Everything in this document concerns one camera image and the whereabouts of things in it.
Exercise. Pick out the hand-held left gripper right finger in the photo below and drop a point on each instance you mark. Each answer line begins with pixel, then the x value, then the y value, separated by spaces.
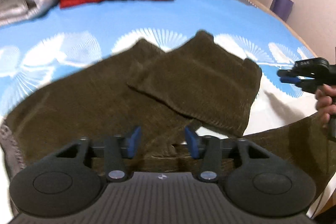
pixel 191 141

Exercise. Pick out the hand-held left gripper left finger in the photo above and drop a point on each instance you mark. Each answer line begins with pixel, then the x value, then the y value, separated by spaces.
pixel 134 141

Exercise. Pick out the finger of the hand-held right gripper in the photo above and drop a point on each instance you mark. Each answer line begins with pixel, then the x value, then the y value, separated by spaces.
pixel 286 72
pixel 288 79

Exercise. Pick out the person's right hand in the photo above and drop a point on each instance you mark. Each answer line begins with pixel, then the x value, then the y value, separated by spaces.
pixel 324 104

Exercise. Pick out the purple box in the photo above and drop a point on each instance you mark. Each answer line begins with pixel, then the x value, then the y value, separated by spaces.
pixel 281 7

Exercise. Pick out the blue white printed bedsheet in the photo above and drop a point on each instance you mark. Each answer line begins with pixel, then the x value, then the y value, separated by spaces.
pixel 131 16

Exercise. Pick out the grey knit cloth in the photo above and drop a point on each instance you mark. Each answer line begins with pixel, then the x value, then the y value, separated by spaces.
pixel 9 145

